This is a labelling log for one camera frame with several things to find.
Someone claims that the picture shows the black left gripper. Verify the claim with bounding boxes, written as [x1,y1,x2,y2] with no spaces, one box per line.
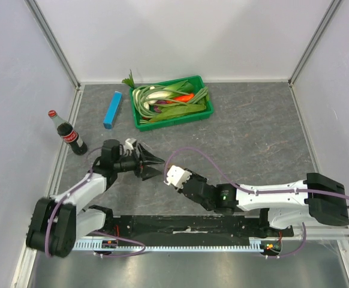
[113,143,164,181]

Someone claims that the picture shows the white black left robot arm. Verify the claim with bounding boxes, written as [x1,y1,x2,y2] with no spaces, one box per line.
[26,139,165,258]

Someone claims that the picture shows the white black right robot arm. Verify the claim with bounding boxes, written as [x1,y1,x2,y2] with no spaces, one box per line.
[166,166,349,236]

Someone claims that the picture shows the blue rectangular box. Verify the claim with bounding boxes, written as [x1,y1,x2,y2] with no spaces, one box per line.
[103,91,123,130]

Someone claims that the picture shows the green plastic crate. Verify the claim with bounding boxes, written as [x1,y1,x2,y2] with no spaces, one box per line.
[122,75,214,131]

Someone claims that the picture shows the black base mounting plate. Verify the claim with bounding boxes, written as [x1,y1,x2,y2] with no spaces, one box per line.
[100,215,294,247]

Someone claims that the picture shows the large green leaf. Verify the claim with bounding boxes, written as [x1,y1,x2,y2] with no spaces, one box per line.
[149,104,206,123]

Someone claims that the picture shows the green long beans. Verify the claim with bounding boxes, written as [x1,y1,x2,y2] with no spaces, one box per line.
[133,85,209,124]

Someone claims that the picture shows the orange carrot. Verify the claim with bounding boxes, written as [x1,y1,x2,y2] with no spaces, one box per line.
[172,94,194,103]

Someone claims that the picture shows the green bok choy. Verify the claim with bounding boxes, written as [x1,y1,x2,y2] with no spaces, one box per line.
[164,80,194,94]

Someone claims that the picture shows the cola glass bottle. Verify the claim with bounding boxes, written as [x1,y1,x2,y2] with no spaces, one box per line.
[48,110,88,155]

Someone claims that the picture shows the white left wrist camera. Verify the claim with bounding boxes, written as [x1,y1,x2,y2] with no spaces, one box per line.
[124,138,138,152]

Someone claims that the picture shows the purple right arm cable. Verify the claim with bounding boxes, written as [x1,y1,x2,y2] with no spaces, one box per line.
[161,146,349,209]

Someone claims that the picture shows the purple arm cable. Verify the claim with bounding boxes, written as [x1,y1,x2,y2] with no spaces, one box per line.
[161,146,349,209]
[44,146,103,259]

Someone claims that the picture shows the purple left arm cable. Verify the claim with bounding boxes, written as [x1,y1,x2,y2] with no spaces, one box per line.
[44,146,103,259]

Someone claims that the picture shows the light blue cable duct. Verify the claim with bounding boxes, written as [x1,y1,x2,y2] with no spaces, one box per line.
[73,236,264,253]

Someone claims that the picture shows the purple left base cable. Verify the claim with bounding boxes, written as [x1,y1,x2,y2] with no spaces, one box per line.
[90,230,147,259]

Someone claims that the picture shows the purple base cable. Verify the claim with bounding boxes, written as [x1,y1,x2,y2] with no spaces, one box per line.
[90,230,147,259]
[260,221,308,260]

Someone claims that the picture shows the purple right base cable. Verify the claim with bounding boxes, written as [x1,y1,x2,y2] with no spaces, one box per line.
[260,221,308,260]

